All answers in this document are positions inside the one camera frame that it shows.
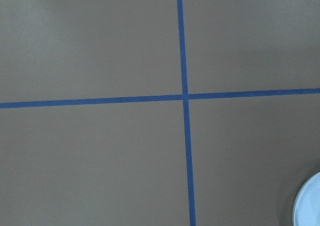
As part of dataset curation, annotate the light blue plate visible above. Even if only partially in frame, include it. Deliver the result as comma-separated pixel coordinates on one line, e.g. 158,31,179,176
292,172,320,226

